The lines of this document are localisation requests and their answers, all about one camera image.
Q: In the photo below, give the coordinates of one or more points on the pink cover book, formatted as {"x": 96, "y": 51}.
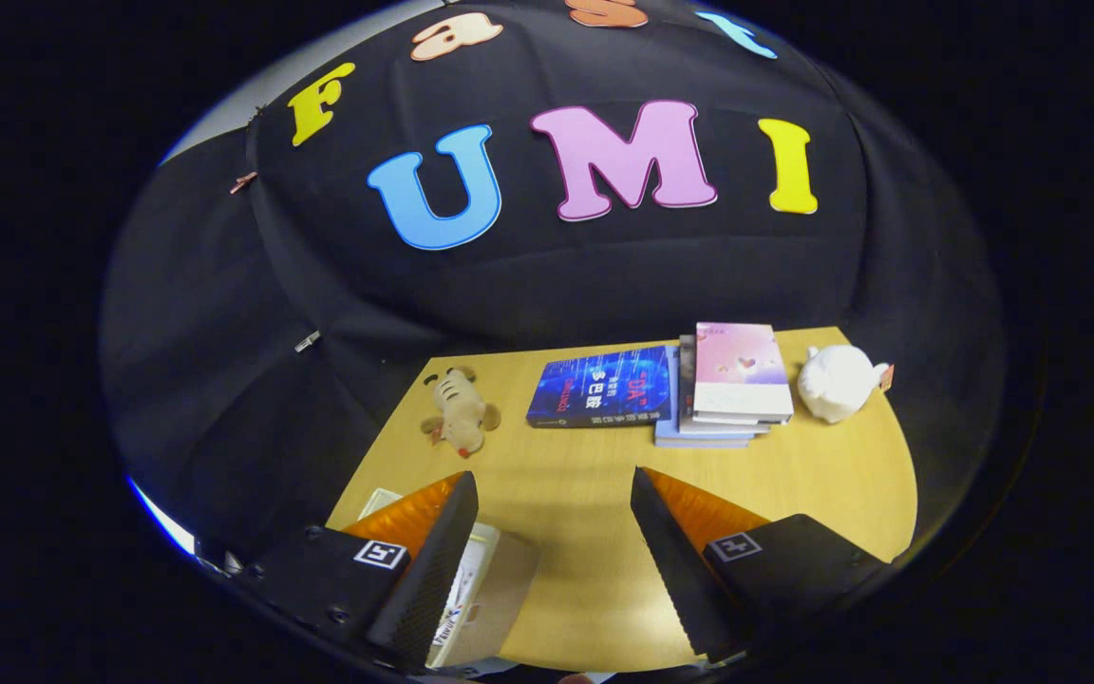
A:
{"x": 742, "y": 370}

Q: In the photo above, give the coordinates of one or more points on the pink clip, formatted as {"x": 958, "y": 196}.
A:
{"x": 243, "y": 180}

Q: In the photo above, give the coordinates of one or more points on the white clip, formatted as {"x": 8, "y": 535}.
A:
{"x": 307, "y": 340}

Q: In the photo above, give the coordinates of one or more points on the dark blue book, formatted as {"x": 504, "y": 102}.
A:
{"x": 604, "y": 385}

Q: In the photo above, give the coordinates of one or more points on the white plush toy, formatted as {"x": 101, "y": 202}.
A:
{"x": 837, "y": 382}

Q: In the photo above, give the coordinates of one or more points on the light blue book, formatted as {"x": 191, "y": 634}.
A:
{"x": 699, "y": 441}

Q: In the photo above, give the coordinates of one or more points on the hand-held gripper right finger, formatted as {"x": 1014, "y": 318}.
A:
{"x": 675, "y": 570}

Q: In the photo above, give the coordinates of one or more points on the white canvas shoe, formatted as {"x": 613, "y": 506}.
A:
{"x": 466, "y": 589}

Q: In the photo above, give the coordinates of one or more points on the beige striped plush tiger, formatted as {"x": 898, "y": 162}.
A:
{"x": 462, "y": 413}

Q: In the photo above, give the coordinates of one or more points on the cream fabric storage box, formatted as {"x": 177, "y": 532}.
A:
{"x": 504, "y": 579}

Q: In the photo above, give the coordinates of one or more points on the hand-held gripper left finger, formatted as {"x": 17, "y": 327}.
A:
{"x": 428, "y": 579}

